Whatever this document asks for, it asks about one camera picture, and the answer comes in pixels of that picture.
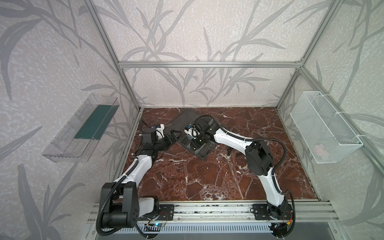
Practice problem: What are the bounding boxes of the grey compartment organizer box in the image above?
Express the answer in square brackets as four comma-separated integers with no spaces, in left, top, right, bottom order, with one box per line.
[166,109,220,161]

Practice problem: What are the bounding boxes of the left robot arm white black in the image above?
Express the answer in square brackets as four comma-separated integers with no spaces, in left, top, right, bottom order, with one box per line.
[96,128,182,236]

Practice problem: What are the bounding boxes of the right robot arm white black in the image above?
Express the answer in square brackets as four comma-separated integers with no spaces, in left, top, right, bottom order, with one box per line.
[185,115,289,220]

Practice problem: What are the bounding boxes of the pile of screws and nuts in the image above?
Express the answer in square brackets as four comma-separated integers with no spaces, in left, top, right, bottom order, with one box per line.
[226,147,246,158]

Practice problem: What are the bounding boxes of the small circuit board green led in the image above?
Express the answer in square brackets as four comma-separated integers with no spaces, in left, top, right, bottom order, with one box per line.
[145,222,166,232]

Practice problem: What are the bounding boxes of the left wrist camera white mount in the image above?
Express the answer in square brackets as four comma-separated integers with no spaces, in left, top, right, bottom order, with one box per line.
[152,124,165,139]

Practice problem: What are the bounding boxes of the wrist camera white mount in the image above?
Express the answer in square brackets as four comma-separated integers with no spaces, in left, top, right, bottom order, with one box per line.
[152,124,165,139]
[184,124,199,139]

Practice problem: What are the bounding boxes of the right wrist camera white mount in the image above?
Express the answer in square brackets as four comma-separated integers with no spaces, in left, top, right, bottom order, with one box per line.
[184,124,199,139]

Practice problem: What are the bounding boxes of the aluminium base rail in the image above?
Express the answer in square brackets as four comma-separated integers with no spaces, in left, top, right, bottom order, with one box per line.
[85,200,341,224]

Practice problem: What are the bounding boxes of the clear wall shelf green mat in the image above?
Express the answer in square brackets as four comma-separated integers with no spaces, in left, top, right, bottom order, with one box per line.
[42,94,120,163]

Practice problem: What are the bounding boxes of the white wire mesh basket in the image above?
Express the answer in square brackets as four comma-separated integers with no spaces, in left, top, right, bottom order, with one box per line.
[290,91,364,164]

